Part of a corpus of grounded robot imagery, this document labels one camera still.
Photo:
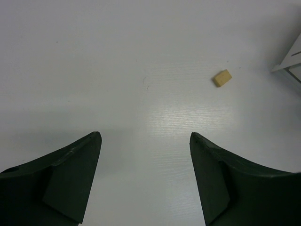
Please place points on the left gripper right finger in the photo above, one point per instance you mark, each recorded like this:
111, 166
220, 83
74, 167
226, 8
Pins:
234, 191

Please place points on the white slotted container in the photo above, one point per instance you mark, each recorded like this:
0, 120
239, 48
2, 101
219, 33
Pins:
291, 64

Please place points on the small tan eraser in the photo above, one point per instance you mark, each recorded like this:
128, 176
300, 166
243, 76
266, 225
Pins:
221, 78

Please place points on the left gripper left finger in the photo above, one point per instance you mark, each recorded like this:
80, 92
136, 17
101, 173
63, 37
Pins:
52, 190

